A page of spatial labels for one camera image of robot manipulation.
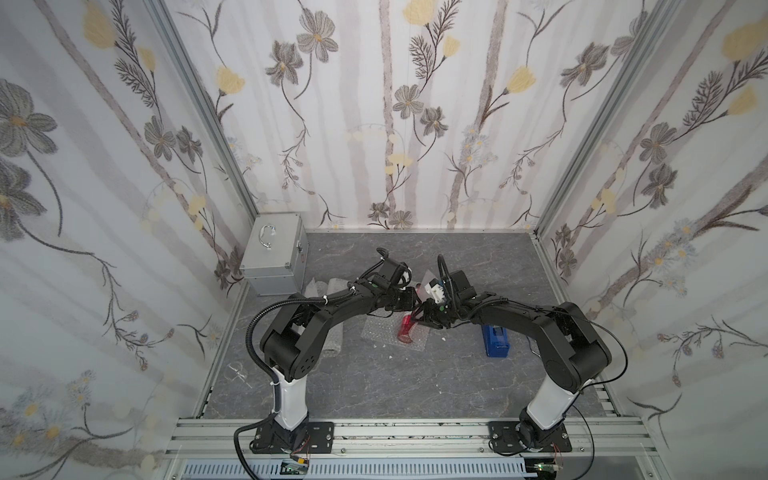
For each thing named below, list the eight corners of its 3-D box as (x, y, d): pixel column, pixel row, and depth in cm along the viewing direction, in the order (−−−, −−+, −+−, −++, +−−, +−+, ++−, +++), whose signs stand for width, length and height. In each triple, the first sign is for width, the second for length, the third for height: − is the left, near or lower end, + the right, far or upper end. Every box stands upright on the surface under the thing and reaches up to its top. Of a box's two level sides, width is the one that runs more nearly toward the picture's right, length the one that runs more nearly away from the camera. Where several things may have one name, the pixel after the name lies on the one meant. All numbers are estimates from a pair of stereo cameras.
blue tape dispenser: (487, 358, 90) (493, 349, 85) (482, 334, 95) (487, 324, 90) (505, 358, 90) (512, 349, 85) (499, 334, 95) (505, 324, 90)
